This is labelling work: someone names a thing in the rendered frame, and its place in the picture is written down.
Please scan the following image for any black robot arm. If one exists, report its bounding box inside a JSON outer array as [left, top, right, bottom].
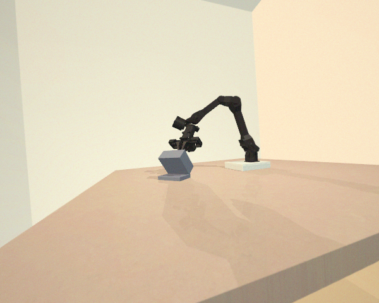
[[172, 95, 260, 162]]

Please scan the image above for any grey sloped panel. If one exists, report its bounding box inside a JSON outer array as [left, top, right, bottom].
[[158, 150, 193, 181]]

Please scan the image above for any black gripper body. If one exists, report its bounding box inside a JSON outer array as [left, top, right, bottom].
[[168, 130, 202, 149]]

